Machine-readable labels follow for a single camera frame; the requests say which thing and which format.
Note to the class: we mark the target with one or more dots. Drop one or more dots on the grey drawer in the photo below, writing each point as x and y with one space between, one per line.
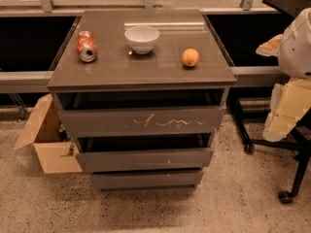
147 180
136 160
142 121

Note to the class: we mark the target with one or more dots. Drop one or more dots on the black table top corner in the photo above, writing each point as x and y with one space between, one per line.
290 7

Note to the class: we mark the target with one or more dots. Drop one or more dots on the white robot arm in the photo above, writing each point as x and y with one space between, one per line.
294 56

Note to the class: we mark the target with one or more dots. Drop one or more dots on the orange fruit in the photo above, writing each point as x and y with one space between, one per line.
190 57

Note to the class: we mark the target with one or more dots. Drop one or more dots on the open cardboard box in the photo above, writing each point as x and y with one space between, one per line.
42 132

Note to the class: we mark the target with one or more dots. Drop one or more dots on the crushed red soda can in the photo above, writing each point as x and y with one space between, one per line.
86 47

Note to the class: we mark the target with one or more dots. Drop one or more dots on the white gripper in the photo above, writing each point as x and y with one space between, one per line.
295 52

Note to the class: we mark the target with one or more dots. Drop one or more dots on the metal window railing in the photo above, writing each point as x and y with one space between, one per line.
142 0

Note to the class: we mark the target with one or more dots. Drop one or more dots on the grey middle drawer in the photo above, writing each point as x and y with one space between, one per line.
136 160

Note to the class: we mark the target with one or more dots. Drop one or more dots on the white ceramic bowl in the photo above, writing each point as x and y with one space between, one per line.
142 39

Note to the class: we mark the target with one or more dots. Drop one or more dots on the grey drawer cabinet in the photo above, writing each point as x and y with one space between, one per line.
120 78

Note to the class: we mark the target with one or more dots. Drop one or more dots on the grey bottom drawer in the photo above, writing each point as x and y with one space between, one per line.
147 180

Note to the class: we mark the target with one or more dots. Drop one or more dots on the grey top drawer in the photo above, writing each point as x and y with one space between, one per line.
142 121

